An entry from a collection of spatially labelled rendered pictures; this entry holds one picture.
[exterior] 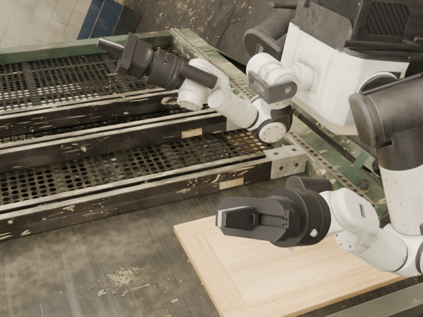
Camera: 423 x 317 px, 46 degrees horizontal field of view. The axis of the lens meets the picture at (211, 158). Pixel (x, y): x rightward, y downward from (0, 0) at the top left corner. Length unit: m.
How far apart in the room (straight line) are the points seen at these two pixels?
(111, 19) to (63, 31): 1.09
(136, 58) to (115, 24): 4.27
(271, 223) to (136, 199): 0.78
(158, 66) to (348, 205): 0.62
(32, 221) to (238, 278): 0.55
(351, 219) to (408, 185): 0.18
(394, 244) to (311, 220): 0.27
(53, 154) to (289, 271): 0.84
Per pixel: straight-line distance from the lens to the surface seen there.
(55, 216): 1.39
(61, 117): 1.88
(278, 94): 0.98
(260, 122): 1.40
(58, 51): 2.55
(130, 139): 1.70
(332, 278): 1.25
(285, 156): 1.56
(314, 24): 1.07
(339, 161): 1.62
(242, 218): 0.67
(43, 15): 6.36
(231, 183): 1.51
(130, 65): 1.24
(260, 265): 1.26
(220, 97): 1.33
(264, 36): 1.20
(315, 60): 1.06
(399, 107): 0.90
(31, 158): 1.67
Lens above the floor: 2.04
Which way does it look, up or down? 35 degrees down
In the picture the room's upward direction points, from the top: 69 degrees counter-clockwise
